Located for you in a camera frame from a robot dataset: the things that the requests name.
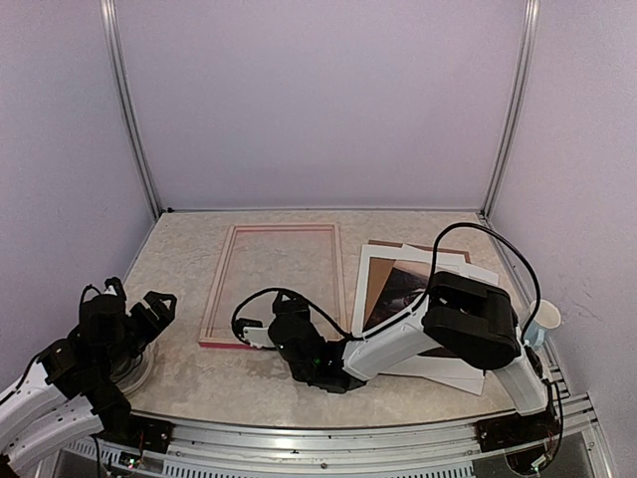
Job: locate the white photo mat board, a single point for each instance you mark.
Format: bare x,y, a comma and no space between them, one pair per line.
436,363

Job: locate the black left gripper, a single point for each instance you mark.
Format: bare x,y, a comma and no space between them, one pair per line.
154,327

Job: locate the aluminium corner post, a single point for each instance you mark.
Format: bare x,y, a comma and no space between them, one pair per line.
514,109
117,63

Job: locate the light blue ceramic mug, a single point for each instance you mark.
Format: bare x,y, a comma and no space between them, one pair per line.
547,318

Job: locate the aluminium front rail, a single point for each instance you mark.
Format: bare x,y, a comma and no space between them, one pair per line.
207,449

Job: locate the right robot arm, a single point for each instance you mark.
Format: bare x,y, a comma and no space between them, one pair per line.
472,320

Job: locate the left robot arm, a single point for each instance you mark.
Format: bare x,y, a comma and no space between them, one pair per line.
70,389

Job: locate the pink wooden picture frame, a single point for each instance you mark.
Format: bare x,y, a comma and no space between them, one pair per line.
219,299

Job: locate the brown cardboard backing board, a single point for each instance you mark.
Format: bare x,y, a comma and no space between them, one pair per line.
376,263

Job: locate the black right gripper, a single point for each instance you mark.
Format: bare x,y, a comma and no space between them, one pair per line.
296,307

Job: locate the right aluminium corner post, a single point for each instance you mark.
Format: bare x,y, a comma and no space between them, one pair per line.
514,109

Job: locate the dark landscape photo print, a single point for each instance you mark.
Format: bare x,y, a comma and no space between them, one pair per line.
407,281

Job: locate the clear acrylic glass sheet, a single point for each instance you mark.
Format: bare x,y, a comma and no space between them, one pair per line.
278,269

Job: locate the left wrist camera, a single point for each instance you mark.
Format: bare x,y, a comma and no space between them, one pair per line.
114,286

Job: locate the left aluminium corner post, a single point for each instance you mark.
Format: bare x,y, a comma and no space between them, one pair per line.
117,63

